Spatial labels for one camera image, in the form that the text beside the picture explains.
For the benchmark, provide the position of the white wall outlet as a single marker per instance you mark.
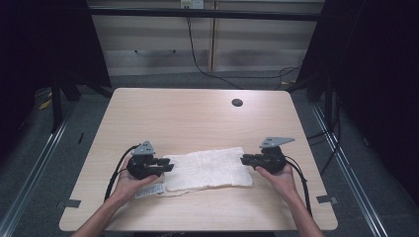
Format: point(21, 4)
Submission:
point(192, 3)

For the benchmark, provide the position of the pale wall cabinet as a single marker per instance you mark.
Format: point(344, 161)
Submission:
point(263, 39)

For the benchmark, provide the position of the black curtain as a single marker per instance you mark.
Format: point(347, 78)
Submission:
point(378, 82)
point(33, 49)

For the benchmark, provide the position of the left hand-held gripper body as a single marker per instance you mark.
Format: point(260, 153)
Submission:
point(142, 166)

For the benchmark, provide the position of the yellow floor tape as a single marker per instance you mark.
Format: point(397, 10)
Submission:
point(44, 104)

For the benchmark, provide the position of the black horizontal bar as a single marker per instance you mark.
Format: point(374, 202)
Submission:
point(148, 13)

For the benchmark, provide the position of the black stand leg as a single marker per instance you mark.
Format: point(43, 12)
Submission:
point(328, 98)
point(56, 105)

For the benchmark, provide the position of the person's right hand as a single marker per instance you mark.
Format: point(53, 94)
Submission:
point(280, 182)

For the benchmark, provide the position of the grey tape piece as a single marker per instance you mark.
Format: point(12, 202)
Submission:
point(71, 203)
point(326, 199)

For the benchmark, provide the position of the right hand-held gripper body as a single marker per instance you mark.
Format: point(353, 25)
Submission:
point(271, 159)

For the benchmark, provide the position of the dark round table grommet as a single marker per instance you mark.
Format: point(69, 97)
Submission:
point(237, 102)

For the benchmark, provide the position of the person's left hand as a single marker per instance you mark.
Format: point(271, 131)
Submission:
point(126, 187)

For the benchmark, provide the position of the white towel with label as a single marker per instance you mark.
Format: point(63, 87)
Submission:
point(207, 169)

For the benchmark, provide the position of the metal floor rail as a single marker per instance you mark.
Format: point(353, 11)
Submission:
point(346, 171)
point(37, 171)

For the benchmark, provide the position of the small black floor strip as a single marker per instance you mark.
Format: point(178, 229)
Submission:
point(81, 138)

